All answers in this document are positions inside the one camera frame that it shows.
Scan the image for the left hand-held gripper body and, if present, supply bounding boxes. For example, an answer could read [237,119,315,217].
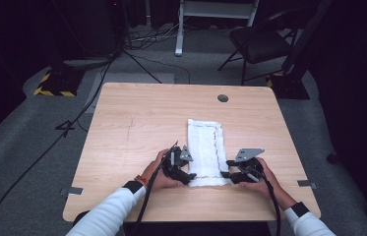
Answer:
[162,146,194,178]

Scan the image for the white towel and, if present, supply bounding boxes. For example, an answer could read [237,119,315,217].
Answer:
[186,118,233,188]

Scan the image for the right hand-held gripper black cable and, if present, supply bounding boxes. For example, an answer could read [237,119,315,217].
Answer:
[243,165,282,236]

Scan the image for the white desk frame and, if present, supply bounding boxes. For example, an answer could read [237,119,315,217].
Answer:
[174,0,260,57]

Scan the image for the black slanted stand column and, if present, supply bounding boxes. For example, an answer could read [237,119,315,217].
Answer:
[282,0,335,77]

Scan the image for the black yellow striped base plate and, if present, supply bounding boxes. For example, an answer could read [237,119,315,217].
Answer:
[32,67,86,97]
[266,72,311,100]

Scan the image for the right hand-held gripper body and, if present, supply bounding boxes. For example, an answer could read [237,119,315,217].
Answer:
[234,147,266,185]

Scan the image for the bundle of floor cables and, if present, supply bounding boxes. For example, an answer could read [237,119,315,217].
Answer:
[125,23,187,51]

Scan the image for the person's left hand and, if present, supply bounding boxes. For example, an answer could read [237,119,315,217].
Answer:
[141,148,187,192]

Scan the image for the hand-held gripper black cable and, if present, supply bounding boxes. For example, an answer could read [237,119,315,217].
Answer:
[131,141,179,236]
[243,165,282,236]

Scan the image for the black folding chair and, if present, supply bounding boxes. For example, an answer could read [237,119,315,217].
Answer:
[217,9,298,87]

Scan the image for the red bracelet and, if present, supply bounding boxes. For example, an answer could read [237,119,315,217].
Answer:
[134,175,150,189]

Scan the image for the left hand-held gripper black cable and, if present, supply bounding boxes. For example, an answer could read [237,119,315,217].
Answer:
[131,141,179,236]

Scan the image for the long black floor cable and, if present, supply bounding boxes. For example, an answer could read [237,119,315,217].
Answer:
[0,60,115,236]

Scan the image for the thin black floor cable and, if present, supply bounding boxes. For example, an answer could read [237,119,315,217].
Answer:
[128,52,192,85]

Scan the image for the grey tape piece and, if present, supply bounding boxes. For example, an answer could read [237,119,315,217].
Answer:
[59,186,85,198]
[296,179,319,191]

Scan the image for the person's right hand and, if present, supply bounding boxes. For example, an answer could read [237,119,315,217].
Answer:
[237,156,283,200]

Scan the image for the black equipment cabinet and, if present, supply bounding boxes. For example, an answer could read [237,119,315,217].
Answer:
[52,0,127,71]

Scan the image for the small black round object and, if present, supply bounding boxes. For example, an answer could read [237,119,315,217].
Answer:
[326,151,339,165]

